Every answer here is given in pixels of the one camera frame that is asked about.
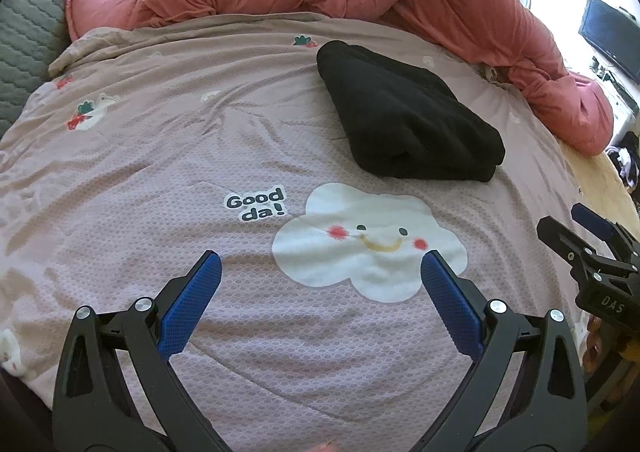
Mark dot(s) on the black flat screen television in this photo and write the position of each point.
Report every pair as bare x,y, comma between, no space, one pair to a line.
610,36

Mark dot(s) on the person's right hand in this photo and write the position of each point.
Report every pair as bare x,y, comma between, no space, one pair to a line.
595,342

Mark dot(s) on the pale printed blanket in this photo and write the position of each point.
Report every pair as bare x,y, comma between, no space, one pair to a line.
150,156

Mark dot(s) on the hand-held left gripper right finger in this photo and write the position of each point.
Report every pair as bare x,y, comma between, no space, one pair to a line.
450,297

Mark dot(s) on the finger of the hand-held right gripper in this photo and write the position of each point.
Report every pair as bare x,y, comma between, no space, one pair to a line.
560,237
592,222

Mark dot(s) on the dark cloth pile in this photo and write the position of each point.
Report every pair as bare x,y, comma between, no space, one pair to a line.
627,156

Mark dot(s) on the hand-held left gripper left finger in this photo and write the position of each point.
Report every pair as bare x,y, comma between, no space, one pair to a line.
192,297

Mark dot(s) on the black sweater with orange cuffs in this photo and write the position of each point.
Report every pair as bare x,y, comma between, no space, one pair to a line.
410,121

